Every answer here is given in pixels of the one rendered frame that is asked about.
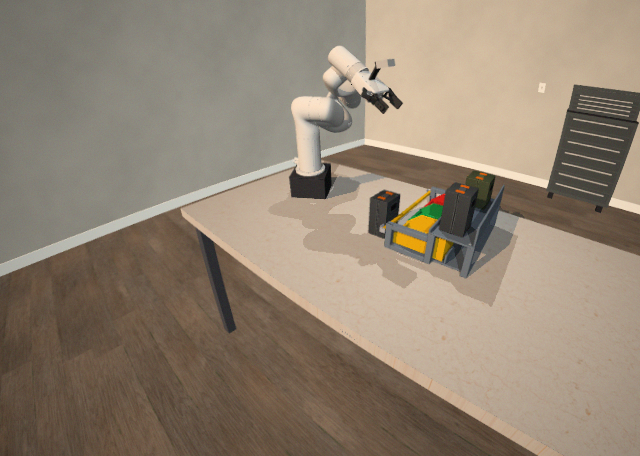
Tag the yellow bar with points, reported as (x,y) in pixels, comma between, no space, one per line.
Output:
(409,208)

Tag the yellow open bin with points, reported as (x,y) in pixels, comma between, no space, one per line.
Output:
(422,223)

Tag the green open bin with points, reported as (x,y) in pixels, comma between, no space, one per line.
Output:
(434,211)

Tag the grey metal shelf rack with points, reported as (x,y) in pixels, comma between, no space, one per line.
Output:
(457,253)

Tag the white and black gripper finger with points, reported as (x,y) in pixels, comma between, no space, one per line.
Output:
(394,100)
(379,104)

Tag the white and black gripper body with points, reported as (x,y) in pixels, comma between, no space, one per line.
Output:
(361,80)

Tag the red bin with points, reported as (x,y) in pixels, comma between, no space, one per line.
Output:
(438,200)

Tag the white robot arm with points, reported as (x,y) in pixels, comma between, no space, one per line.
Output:
(324,109)

